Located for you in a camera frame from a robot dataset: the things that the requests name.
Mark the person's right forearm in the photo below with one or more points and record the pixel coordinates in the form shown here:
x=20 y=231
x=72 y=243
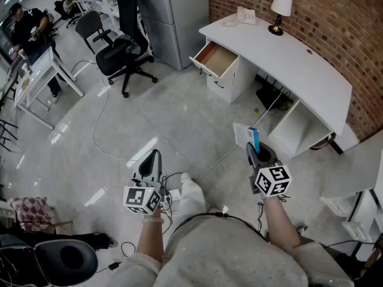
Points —
x=278 y=220

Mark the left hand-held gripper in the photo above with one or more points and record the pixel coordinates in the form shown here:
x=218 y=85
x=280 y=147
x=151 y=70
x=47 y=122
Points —
x=140 y=197

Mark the person's grey sweater torso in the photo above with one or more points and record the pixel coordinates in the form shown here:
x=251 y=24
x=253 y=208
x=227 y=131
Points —
x=224 y=256

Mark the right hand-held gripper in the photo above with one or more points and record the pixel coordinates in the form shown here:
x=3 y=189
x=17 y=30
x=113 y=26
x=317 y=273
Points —
x=272 y=181

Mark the white closed drawer front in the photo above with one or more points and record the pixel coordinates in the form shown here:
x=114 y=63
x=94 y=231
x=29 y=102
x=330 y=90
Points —
x=221 y=85

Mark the white metal-frame table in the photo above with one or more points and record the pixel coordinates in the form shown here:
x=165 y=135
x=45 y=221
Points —
x=45 y=76

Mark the black high-back office chair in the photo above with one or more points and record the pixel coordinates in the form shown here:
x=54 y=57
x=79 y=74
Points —
x=128 y=40

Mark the white low shelf unit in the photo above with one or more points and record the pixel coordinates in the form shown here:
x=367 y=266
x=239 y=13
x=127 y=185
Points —
x=356 y=217

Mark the person's white shoe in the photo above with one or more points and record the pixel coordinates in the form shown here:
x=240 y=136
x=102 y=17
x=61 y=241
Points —
x=185 y=176

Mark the table lamp with white shade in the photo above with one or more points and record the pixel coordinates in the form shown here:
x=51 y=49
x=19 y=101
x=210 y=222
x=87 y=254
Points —
x=281 y=3

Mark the small black armchair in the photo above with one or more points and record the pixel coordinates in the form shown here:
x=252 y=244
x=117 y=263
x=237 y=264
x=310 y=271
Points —
x=89 y=25

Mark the grey and black chair headrest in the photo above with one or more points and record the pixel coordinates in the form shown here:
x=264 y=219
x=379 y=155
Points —
x=60 y=262

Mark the white power strip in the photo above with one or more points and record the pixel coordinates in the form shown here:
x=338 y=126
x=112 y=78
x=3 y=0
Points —
x=173 y=197

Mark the person's white-trousered leg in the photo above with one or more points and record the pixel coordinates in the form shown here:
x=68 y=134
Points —
x=191 y=196

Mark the person's left forearm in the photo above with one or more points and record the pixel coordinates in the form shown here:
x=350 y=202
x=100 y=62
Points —
x=151 y=238

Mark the pink checked cloth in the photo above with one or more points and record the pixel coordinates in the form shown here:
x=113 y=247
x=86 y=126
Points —
x=30 y=212

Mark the white drawer with wooden inside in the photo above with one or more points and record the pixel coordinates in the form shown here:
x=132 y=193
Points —
x=217 y=60

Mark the white desk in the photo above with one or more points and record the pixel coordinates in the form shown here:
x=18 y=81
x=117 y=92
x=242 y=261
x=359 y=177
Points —
x=293 y=64

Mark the black power adapter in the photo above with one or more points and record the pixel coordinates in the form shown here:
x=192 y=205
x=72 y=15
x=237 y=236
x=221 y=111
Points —
x=114 y=265

